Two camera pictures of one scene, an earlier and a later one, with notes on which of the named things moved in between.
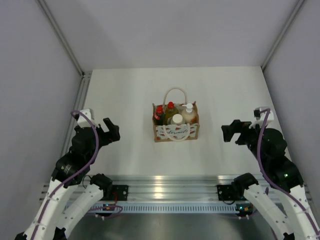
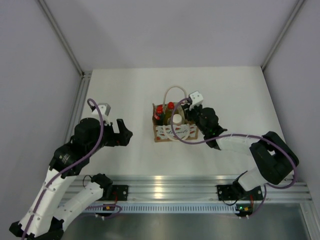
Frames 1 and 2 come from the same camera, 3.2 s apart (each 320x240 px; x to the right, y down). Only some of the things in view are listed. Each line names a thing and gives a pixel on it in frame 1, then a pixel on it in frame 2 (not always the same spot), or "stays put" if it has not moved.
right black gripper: (237, 126) to (188, 112)
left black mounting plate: (120, 190) stays put
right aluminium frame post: (297, 7) stays put
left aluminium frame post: (85, 76) stays put
